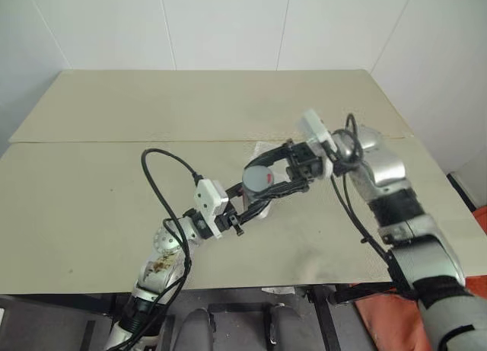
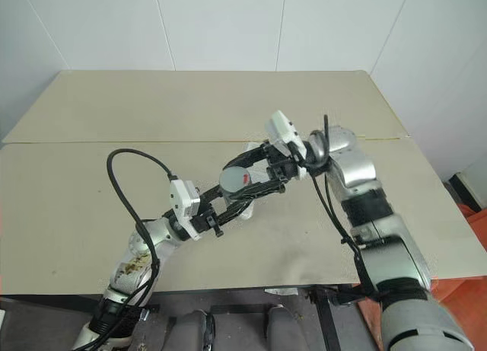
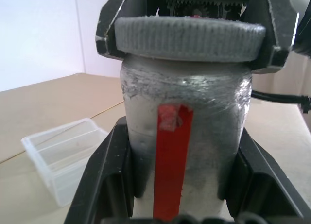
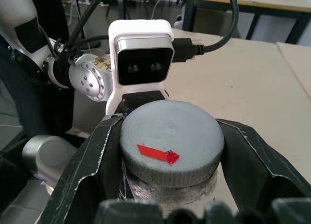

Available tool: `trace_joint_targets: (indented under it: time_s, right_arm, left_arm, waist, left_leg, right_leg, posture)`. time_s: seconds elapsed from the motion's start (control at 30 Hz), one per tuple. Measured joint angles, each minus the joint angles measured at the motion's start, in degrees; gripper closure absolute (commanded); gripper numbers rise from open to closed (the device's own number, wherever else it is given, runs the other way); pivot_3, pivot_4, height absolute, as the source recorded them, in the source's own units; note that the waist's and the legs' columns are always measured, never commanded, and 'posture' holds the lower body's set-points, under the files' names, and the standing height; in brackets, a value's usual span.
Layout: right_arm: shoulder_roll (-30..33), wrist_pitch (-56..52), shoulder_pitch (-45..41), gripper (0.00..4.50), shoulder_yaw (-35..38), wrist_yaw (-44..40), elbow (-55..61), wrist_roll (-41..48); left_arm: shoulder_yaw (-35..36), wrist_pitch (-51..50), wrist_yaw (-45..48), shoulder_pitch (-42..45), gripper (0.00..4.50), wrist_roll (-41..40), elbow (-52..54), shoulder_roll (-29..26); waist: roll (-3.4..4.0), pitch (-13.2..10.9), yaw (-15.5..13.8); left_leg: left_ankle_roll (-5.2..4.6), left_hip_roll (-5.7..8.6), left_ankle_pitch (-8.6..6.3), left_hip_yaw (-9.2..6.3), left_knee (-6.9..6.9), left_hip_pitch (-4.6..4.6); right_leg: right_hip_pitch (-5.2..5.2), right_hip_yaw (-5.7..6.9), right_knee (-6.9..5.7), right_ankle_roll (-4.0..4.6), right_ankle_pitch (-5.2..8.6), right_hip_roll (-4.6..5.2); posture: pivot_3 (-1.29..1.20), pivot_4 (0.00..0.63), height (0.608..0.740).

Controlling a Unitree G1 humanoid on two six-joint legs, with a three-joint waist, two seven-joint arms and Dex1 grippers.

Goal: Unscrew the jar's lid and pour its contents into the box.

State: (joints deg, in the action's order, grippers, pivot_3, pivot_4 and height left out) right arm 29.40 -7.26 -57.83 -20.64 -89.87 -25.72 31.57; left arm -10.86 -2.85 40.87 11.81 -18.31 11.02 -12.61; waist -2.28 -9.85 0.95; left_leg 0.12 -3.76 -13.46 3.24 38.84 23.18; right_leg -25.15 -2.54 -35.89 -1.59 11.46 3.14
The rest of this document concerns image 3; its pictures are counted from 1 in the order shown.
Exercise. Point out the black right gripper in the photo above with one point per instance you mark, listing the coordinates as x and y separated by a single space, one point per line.
194 4

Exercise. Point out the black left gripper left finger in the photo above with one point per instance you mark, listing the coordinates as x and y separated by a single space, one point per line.
104 175

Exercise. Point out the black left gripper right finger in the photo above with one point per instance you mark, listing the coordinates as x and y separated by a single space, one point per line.
264 185

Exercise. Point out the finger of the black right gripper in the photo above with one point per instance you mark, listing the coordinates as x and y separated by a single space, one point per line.
277 34
109 27

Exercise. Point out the grey ribbed jar lid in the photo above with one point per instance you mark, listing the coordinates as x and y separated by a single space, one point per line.
189 37

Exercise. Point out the grey jar with red tape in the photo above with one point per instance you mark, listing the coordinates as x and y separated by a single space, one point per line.
209 136

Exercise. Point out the clear plastic box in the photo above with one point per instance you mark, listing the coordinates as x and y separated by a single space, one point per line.
60 160

